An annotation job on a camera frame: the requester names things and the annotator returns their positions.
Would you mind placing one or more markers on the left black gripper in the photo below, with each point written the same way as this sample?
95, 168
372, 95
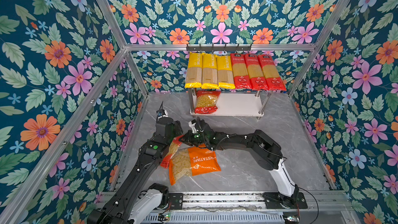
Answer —
178, 127

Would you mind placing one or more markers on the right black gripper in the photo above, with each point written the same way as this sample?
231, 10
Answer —
189, 140

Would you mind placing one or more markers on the red macaroni bag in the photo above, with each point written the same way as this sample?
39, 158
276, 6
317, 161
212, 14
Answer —
173, 148
207, 102

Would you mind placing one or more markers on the orange macaroni bag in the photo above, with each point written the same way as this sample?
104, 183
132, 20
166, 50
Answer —
191, 162

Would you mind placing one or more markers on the yellow spaghetti pack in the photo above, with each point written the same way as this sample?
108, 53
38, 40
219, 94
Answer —
194, 71
209, 72
225, 72

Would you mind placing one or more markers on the red spaghetti pack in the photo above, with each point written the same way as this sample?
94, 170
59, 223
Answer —
271, 74
256, 76
240, 72

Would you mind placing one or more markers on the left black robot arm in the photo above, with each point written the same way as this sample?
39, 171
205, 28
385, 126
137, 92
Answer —
118, 209

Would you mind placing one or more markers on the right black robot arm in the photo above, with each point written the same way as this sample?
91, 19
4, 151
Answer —
266, 152

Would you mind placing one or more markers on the white two-tier shelf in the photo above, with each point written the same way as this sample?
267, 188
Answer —
236, 102

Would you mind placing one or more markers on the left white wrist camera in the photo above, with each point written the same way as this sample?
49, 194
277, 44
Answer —
161, 113

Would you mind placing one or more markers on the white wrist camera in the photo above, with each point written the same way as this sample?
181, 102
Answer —
192, 125
161, 113

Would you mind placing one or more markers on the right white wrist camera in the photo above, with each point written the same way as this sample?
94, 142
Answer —
192, 125

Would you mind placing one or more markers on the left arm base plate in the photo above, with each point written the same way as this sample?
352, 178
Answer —
173, 201

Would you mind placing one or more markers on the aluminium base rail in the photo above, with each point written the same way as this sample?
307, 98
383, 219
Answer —
253, 201

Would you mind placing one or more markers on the metal hook rail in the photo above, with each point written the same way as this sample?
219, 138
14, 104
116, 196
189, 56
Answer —
231, 48

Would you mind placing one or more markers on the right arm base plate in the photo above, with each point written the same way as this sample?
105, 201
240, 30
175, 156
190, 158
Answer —
274, 200

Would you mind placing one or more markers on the white vented cable duct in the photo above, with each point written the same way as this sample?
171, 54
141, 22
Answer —
214, 218

